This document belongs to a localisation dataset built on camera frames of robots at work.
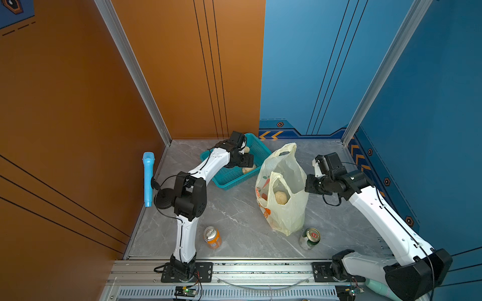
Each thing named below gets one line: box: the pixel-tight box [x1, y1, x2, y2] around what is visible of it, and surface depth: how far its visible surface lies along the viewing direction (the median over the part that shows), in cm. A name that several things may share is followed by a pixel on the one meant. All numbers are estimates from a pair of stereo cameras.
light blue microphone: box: [141, 151, 156, 208], surface depth 79 cm
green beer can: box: [298, 227, 321, 251], surface depth 74 cm
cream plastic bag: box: [254, 142, 309, 236], surface depth 75 cm
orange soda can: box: [203, 225, 223, 250], surface depth 74 cm
